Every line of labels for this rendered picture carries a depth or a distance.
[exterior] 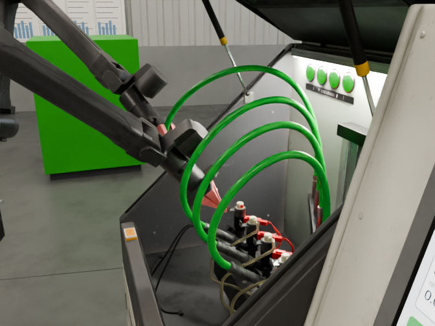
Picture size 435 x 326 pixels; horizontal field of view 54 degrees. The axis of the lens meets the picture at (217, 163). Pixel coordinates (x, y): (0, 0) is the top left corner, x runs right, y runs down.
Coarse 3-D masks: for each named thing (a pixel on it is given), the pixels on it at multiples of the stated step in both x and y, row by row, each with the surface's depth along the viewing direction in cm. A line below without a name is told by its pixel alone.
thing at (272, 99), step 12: (276, 96) 86; (240, 108) 84; (252, 108) 85; (300, 108) 88; (228, 120) 84; (312, 120) 90; (216, 132) 84; (312, 132) 91; (204, 144) 84; (192, 156) 84; (180, 192) 86; (204, 228) 90; (228, 240) 92
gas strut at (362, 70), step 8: (344, 0) 57; (344, 8) 57; (352, 8) 58; (344, 16) 58; (352, 16) 58; (344, 24) 59; (352, 24) 58; (352, 32) 59; (352, 40) 60; (360, 40) 60; (352, 48) 60; (360, 48) 60; (352, 56) 61; (360, 56) 61; (360, 64) 61; (360, 72) 62; (368, 72) 62; (368, 88) 64; (368, 96) 64; (368, 104) 65
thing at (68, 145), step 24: (48, 48) 371; (120, 48) 390; (72, 72) 384; (48, 120) 390; (72, 120) 397; (48, 144) 397; (72, 144) 404; (96, 144) 411; (48, 168) 404; (72, 168) 411; (96, 168) 418; (120, 168) 430
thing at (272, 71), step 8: (216, 72) 99; (224, 72) 98; (232, 72) 98; (272, 72) 97; (280, 72) 97; (208, 80) 99; (288, 80) 97; (192, 88) 100; (200, 88) 100; (296, 88) 98; (184, 96) 101; (304, 96) 98; (176, 104) 102; (304, 104) 99; (176, 112) 103; (312, 112) 99; (168, 120) 103; (168, 128) 104
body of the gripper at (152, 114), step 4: (140, 104) 105; (144, 104) 106; (148, 104) 107; (136, 108) 105; (140, 108) 105; (144, 108) 105; (148, 108) 106; (152, 108) 107; (132, 112) 106; (136, 112) 105; (140, 112) 105; (144, 112) 105; (148, 112) 105; (152, 112) 106; (156, 112) 107; (140, 116) 105; (144, 116) 105; (148, 116) 105; (152, 116) 102; (156, 116) 104; (160, 116) 106; (164, 116) 108; (148, 120) 102; (152, 120) 101; (172, 120) 110
